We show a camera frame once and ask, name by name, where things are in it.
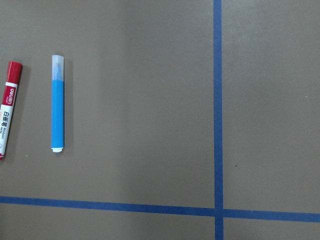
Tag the blue highlighter pen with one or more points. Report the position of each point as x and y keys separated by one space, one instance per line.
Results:
x=57 y=103

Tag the red capped white marker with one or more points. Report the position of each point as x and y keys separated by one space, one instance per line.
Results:
x=14 y=71

